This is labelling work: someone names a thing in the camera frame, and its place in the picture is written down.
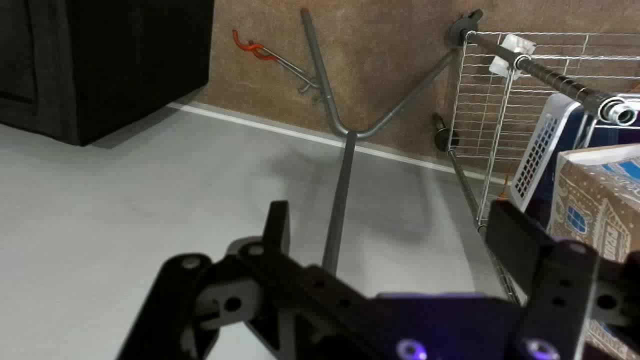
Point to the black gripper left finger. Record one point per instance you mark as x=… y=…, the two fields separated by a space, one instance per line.
x=201 y=307

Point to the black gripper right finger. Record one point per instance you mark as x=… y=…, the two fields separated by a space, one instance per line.
x=566 y=293

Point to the brown paper gift bag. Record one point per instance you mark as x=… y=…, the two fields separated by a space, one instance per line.
x=601 y=207

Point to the grey metal stand pole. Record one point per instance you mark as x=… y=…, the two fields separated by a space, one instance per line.
x=340 y=192

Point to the white tape wrap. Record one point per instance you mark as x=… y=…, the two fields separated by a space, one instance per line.
x=513 y=53

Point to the black cabinet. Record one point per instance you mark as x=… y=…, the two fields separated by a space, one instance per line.
x=101 y=66

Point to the red-tipped metal hook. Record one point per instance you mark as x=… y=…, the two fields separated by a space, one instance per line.
x=250 y=47

